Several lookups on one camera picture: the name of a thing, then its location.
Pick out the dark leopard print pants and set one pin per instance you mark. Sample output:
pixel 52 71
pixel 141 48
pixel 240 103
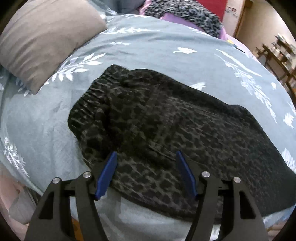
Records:
pixel 147 117

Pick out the grey leopard print garment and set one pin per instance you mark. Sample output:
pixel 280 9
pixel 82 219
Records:
pixel 191 11

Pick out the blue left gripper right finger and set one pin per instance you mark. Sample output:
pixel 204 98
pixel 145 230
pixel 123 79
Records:
pixel 188 178

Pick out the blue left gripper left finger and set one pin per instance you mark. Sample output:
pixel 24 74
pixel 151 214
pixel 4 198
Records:
pixel 105 174

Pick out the blue leaf print bedsheet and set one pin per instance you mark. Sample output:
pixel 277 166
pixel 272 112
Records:
pixel 36 143

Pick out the wooden wall shelf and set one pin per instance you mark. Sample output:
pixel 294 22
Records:
pixel 279 59

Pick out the grey-brown pillow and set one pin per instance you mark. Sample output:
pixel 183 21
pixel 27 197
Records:
pixel 42 34

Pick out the purple cloth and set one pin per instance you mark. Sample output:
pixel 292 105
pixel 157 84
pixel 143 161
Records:
pixel 174 19

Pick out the red curtain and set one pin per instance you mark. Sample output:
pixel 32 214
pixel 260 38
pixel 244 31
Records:
pixel 215 6

